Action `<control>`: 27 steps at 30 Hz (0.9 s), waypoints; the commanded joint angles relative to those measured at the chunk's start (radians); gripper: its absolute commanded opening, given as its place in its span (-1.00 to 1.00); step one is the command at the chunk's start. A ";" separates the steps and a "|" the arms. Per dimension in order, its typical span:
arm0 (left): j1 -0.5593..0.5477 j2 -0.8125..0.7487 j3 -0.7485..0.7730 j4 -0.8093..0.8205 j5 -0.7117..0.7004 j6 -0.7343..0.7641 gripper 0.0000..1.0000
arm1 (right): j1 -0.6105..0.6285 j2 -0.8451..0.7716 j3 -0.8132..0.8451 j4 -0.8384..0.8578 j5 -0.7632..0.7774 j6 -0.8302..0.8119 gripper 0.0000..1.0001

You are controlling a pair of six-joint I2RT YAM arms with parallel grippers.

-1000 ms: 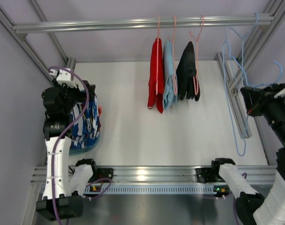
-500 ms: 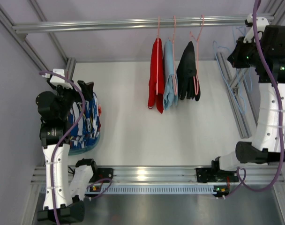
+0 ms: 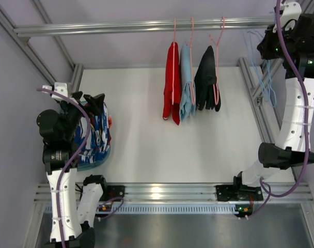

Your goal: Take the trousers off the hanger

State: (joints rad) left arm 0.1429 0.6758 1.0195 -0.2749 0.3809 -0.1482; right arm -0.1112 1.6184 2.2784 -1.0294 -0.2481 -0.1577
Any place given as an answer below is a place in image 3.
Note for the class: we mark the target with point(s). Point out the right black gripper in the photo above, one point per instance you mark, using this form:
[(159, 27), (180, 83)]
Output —
[(265, 45)]

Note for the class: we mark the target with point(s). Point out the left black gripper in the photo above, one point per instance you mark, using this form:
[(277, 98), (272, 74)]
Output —
[(78, 106)]

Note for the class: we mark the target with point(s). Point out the light blue wire hanger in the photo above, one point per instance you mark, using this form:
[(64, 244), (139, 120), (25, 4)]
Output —
[(252, 53)]

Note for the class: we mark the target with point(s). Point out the blue patterned trousers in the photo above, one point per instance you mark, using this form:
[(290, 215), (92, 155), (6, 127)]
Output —
[(95, 137)]

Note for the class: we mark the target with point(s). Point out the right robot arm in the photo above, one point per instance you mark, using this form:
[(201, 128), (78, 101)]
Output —
[(292, 40)]

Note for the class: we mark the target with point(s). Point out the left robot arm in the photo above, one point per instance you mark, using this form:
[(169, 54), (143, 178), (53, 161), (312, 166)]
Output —
[(76, 139)]

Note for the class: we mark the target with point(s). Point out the empty blue hanger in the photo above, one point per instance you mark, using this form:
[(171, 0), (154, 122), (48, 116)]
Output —
[(267, 90)]

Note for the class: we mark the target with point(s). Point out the black trousers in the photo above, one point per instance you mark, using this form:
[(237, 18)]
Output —
[(207, 93)]

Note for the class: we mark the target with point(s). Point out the red trousers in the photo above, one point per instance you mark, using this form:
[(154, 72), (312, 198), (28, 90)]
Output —
[(168, 108)]

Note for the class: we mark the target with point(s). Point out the light blue trousers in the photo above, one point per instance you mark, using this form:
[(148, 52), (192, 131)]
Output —
[(188, 95)]

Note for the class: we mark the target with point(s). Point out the red white garment in basket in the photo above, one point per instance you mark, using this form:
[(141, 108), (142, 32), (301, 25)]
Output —
[(109, 121)]

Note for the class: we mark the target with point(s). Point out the teal plastic basket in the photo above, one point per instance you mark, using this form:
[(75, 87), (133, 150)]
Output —
[(105, 160)]

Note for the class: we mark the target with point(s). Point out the left aluminium frame strut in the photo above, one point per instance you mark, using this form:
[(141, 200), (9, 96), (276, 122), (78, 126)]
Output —
[(23, 44)]

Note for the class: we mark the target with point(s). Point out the aluminium frame strut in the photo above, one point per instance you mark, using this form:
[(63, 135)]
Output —
[(268, 122), (23, 44)]

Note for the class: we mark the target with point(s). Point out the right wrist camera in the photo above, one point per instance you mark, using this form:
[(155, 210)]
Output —
[(287, 13)]

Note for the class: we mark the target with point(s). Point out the right aluminium frame strut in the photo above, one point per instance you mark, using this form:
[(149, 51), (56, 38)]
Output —
[(268, 122)]

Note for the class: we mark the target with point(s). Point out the aluminium hanging rail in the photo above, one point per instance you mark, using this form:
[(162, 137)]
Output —
[(42, 30)]

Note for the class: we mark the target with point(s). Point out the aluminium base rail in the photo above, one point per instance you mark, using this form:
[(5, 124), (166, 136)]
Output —
[(197, 193)]

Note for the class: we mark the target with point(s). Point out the slotted cable duct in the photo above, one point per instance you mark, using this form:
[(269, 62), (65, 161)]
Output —
[(208, 208)]

